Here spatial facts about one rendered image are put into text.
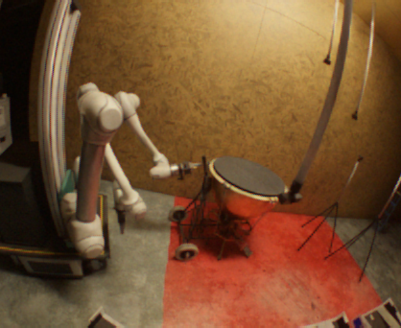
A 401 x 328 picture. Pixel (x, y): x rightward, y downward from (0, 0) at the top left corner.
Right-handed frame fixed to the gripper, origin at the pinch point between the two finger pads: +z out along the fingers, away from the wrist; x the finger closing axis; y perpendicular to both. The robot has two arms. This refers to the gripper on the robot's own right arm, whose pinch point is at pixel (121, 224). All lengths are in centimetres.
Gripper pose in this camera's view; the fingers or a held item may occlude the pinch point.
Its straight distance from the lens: 135.3
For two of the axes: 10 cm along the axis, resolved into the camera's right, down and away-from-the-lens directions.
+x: 4.0, 4.6, -7.9
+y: -8.8, -0.3, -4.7
